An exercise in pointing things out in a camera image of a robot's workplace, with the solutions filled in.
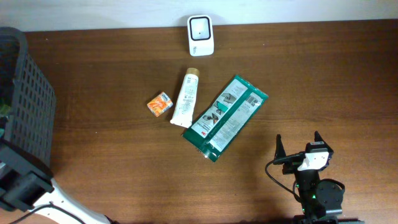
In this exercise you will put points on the white cream tube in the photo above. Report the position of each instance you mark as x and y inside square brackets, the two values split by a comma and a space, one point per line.
[184, 108]

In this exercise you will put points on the small orange packet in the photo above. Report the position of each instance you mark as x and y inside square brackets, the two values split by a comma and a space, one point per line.
[160, 104]

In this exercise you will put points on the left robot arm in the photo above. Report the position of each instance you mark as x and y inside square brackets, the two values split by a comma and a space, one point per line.
[28, 185]

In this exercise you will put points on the grey plastic mesh basket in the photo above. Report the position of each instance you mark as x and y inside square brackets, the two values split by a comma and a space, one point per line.
[28, 100]

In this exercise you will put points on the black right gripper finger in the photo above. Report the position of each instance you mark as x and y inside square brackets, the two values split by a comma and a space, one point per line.
[317, 137]
[279, 151]

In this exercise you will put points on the white barcode scanner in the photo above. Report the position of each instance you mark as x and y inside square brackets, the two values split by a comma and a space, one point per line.
[200, 35]

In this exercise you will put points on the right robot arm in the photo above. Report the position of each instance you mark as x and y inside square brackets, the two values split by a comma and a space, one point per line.
[320, 199]

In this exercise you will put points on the green wipes packet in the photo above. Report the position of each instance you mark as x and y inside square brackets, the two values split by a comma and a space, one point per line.
[224, 119]

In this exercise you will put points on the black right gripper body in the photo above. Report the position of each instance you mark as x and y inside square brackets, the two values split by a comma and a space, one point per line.
[288, 168]

